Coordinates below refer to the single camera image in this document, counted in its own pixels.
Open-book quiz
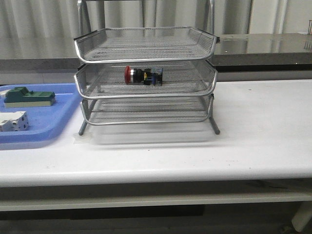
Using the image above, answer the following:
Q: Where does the red emergency stop button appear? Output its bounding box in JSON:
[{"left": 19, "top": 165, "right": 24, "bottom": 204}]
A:
[{"left": 124, "top": 66, "right": 163, "bottom": 86}]

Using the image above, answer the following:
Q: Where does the silver mesh tray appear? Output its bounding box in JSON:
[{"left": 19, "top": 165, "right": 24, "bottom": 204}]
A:
[
  {"left": 74, "top": 26, "right": 218, "bottom": 63},
  {"left": 74, "top": 60, "right": 217, "bottom": 99},
  {"left": 80, "top": 96, "right": 214, "bottom": 125}
]

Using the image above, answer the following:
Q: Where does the blue plastic tray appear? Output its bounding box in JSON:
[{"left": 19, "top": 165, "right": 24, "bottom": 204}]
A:
[{"left": 0, "top": 83, "right": 81, "bottom": 146}]

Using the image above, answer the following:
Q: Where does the green and beige module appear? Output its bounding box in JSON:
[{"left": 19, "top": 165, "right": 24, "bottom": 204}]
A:
[{"left": 3, "top": 86, "right": 56, "bottom": 108}]

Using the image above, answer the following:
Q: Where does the white circuit breaker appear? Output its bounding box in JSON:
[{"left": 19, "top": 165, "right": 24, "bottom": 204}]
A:
[{"left": 0, "top": 111, "right": 29, "bottom": 132}]

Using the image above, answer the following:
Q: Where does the dark countertop bench behind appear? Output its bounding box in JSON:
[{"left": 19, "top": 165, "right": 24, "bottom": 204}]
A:
[{"left": 0, "top": 33, "right": 312, "bottom": 72}]

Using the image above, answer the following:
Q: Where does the white table leg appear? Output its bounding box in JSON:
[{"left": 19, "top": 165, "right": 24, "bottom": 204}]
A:
[{"left": 291, "top": 201, "right": 312, "bottom": 232}]

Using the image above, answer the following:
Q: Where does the silver metal rack frame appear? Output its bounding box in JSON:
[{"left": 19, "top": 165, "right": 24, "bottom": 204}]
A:
[{"left": 77, "top": 0, "right": 220, "bottom": 135}]

